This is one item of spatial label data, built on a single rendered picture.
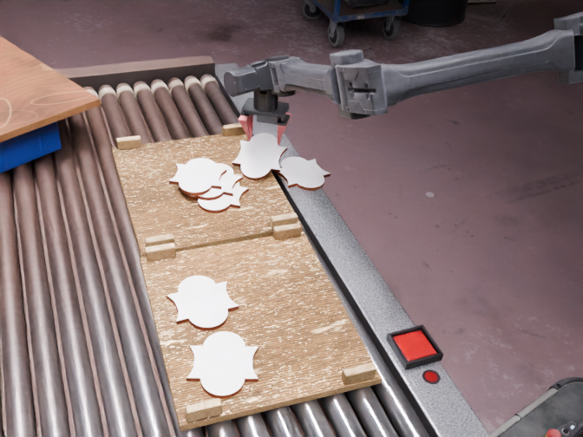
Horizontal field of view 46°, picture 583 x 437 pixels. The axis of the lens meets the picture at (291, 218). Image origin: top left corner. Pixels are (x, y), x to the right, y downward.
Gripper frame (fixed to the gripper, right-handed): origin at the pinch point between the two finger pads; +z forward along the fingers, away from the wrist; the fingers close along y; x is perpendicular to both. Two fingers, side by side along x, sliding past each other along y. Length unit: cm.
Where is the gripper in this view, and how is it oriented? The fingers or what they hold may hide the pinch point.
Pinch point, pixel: (265, 140)
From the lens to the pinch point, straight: 166.5
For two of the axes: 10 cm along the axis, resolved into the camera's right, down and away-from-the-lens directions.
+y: 9.8, 1.6, -1.4
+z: -0.5, 8.0, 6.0
